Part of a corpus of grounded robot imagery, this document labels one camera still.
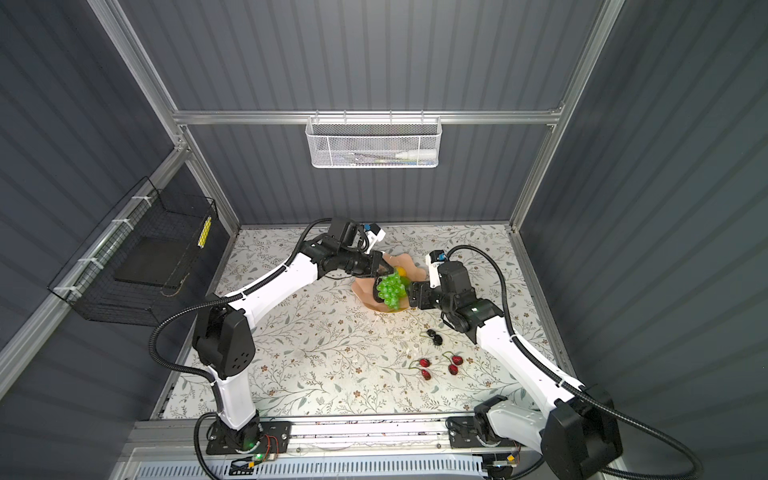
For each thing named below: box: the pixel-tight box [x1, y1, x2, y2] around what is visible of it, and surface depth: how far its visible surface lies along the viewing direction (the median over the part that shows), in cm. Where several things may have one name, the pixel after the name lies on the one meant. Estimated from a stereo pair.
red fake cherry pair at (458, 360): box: [442, 351, 463, 375], surface depth 86 cm
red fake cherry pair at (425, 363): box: [408, 358, 432, 380], surface depth 86 cm
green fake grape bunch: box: [376, 271, 410, 310], surface depth 86 cm
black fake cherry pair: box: [426, 329, 443, 346], surface depth 91 cm
